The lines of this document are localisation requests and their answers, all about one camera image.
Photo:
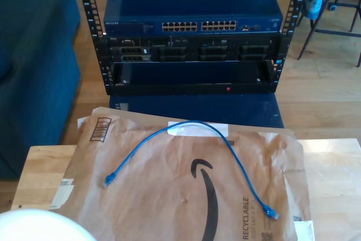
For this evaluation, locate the dark blue rack base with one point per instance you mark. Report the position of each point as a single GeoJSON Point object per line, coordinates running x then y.
{"type": "Point", "coordinates": [197, 108]}

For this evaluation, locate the black rack server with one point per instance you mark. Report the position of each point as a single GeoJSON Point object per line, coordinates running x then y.
{"type": "Point", "coordinates": [194, 52]}

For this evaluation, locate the brown paper mailer with logo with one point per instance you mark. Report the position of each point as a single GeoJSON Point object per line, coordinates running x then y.
{"type": "Point", "coordinates": [158, 196]}

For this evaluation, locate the blue sofa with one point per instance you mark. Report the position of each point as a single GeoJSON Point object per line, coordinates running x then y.
{"type": "Point", "coordinates": [34, 69]}

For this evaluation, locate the black metal chair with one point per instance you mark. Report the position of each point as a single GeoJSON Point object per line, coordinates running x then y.
{"type": "Point", "coordinates": [338, 32]}

